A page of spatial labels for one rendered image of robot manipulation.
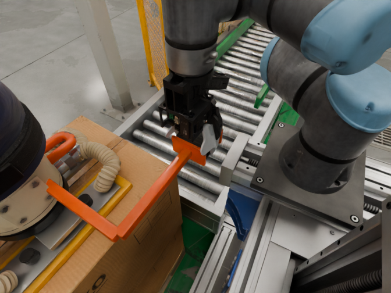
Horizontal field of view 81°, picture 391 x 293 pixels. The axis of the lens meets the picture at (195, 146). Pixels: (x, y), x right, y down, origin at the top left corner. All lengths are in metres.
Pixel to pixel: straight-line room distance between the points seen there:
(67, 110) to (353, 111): 2.39
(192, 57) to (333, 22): 0.17
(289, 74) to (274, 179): 0.22
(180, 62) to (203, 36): 0.05
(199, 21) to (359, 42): 0.17
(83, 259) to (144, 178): 0.22
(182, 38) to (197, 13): 0.03
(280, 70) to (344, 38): 0.27
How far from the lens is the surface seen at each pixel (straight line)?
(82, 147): 0.63
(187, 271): 1.50
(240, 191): 0.65
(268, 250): 0.57
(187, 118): 0.37
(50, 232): 0.59
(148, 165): 0.65
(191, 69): 0.34
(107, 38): 1.94
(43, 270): 0.60
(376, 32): 0.26
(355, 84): 0.43
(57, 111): 2.58
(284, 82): 0.49
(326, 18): 0.26
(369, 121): 0.43
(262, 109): 1.46
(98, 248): 0.58
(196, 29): 0.31
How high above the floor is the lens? 1.47
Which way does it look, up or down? 50 degrees down
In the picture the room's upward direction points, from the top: straight up
